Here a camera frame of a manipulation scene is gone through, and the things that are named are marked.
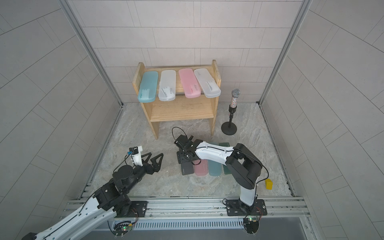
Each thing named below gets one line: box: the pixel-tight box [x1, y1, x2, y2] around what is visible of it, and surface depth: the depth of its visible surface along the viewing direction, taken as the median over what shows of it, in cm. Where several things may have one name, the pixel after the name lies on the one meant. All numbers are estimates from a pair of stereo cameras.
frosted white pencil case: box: [194, 68, 222, 98], surface depth 68 cm
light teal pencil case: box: [137, 71, 159, 103], surface depth 67 cm
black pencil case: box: [181, 161, 194, 176], surface depth 83 cm
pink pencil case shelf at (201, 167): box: [192, 159, 209, 176], surface depth 84 cm
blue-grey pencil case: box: [207, 159, 223, 177], surface depth 85 cm
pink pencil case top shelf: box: [178, 68, 201, 99], surface depth 69 cm
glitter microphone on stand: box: [221, 88, 241, 136], surface depth 101 cm
